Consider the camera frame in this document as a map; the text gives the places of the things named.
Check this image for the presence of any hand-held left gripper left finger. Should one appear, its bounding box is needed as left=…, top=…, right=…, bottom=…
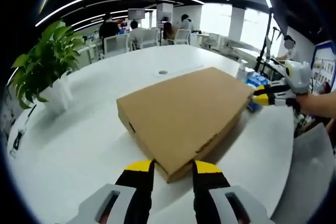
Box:
left=69, top=158, right=156, bottom=224

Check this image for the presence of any clear capped white pump bottle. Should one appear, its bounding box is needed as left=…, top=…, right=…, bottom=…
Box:
left=236, top=59, right=249, bottom=81

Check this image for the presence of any green plant in white pot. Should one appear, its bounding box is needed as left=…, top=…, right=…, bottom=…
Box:
left=10, top=20, right=85, bottom=112

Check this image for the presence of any blue white wall poster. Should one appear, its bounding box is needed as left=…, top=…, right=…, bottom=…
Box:
left=311, top=40, right=336, bottom=93

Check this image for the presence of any hanging dark display screen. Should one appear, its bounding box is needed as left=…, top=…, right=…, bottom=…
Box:
left=128, top=8, right=146, bottom=20

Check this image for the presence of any brown cardboard shoe box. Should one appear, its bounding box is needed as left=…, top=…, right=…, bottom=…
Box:
left=116, top=66, right=256, bottom=184

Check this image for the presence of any row of white office chairs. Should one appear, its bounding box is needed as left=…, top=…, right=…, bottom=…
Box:
left=101, top=28, right=226, bottom=59

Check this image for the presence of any blue floral soft tissue pack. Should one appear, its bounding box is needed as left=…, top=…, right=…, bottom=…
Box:
left=246, top=74, right=270, bottom=88

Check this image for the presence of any blue white wet wipes pack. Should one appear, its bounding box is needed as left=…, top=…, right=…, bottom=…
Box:
left=246, top=98, right=262, bottom=113

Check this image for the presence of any black tripod stand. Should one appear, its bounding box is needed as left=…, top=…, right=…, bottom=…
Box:
left=258, top=7, right=283, bottom=72

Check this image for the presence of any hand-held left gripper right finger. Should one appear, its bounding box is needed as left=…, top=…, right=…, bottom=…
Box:
left=191, top=159, right=271, bottom=224

